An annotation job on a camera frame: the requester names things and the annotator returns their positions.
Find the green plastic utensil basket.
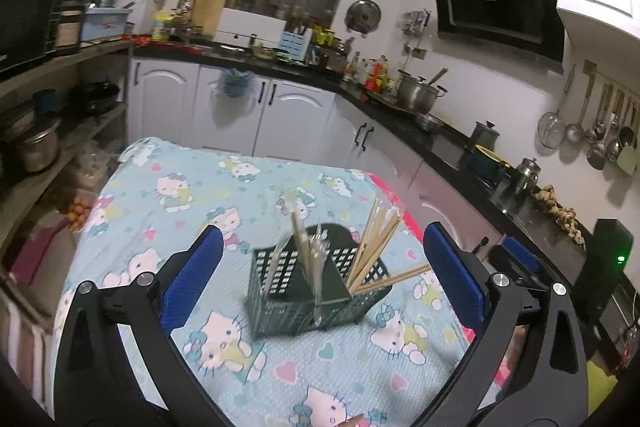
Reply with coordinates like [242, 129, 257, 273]
[244, 222, 394, 341]

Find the hanging steel strainer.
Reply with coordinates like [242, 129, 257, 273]
[536, 65, 575, 150]

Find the blue plastic storage box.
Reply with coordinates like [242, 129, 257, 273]
[80, 8, 131, 42]

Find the steel canister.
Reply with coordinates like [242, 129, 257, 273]
[515, 158, 541, 192]

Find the steel stock pot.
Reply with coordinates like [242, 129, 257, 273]
[396, 67, 448, 114]

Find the hanging steel ladle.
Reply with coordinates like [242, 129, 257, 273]
[565, 76, 594, 147]

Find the steel pot on shelf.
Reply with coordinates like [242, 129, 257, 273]
[16, 117, 61, 173]

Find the metal shelf rack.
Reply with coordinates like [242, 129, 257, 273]
[1, 40, 134, 258]

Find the blue knife block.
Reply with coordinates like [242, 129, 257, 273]
[277, 28, 312, 62]

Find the wooden chopsticks pair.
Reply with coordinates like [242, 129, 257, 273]
[288, 194, 321, 326]
[346, 197, 385, 291]
[352, 263, 432, 295]
[262, 234, 291, 296]
[346, 199, 399, 293]
[309, 225, 329, 308]
[350, 211, 400, 292]

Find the hanging pot lid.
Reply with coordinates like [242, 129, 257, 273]
[344, 0, 382, 37]

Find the white appliance box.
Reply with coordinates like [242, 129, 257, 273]
[213, 8, 285, 48]

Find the Hello Kitty blue tablecloth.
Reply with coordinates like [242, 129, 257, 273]
[54, 138, 473, 426]

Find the blue pot with lid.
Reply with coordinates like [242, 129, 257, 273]
[468, 120, 511, 187]

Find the blue hanging bag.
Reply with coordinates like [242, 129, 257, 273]
[218, 68, 255, 98]

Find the ginger roots pile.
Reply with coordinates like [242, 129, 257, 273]
[533, 185, 586, 251]

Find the black microwave oven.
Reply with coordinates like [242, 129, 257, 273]
[1, 0, 64, 70]

